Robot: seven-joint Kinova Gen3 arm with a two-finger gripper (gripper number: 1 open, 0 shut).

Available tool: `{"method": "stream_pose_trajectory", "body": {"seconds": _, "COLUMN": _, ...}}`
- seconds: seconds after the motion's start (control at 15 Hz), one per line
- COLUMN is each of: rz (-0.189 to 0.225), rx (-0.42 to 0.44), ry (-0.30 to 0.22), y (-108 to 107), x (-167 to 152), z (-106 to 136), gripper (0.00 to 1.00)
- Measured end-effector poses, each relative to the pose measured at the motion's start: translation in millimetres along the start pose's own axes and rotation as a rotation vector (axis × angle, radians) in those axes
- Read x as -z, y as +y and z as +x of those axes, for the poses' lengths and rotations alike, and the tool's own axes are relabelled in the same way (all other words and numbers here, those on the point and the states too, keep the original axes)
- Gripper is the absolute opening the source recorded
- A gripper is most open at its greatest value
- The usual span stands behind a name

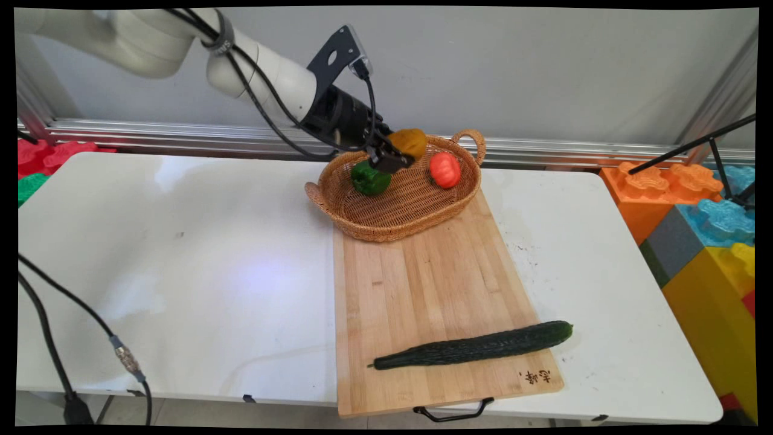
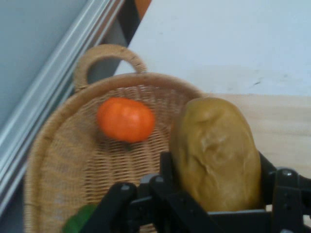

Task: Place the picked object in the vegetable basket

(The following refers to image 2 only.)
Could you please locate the woven wicker basket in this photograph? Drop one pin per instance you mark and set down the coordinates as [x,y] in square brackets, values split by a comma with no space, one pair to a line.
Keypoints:
[80,165]

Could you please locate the wooden cutting board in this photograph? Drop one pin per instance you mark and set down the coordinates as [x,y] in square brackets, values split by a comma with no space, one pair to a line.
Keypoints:
[279,126]

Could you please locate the green bell pepper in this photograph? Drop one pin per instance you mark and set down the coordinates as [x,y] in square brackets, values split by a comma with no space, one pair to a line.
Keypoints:
[79,219]

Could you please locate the brown potato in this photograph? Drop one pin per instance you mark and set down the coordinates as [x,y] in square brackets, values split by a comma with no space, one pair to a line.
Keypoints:
[216,155]

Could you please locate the horizontal aluminium rail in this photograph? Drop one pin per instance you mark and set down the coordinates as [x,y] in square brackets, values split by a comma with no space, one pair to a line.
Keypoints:
[48,72]

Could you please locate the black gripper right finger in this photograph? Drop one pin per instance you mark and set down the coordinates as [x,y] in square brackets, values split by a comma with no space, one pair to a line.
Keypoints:
[289,199]

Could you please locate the red tomato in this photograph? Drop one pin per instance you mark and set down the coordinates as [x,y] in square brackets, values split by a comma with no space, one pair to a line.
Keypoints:
[125,119]

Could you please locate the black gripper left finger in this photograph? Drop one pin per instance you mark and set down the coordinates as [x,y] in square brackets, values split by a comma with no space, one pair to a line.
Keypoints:
[150,201]

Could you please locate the orange foam block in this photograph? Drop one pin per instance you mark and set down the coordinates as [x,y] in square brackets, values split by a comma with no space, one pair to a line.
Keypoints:
[143,8]

